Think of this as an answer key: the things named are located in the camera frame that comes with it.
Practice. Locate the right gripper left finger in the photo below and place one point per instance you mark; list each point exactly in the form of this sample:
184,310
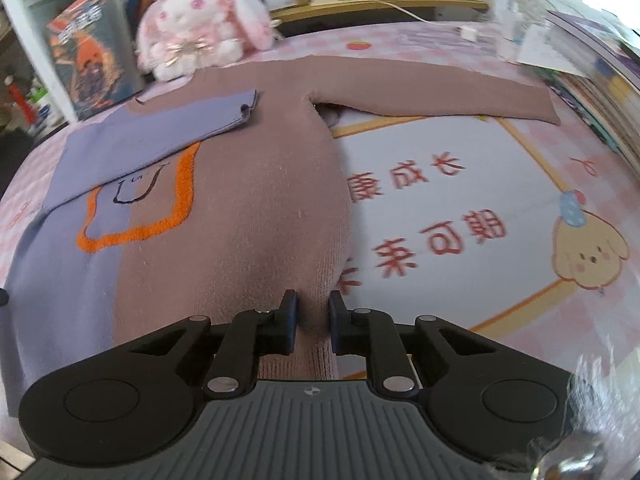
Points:
241,344

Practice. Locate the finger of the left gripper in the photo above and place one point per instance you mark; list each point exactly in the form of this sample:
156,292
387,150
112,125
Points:
4,297

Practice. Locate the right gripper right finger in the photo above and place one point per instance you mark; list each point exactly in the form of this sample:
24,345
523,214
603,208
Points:
372,335

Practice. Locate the purple and pink sweater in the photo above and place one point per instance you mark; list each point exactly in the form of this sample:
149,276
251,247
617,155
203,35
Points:
211,199

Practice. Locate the pink checkered desk mat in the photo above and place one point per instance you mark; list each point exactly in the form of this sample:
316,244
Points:
523,231

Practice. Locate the red hanging tassel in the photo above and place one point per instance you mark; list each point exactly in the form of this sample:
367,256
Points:
18,97

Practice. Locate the Harry Potter book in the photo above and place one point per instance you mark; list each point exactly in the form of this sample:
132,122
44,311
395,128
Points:
93,54

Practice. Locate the white charger plug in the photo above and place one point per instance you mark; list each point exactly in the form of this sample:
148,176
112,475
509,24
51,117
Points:
469,33

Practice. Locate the pink white bunny plush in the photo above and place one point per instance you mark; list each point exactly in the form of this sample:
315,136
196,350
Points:
176,38

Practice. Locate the white paper note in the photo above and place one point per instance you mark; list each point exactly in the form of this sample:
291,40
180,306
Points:
535,51

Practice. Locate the stack of books right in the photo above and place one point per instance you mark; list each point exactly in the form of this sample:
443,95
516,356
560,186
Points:
607,98

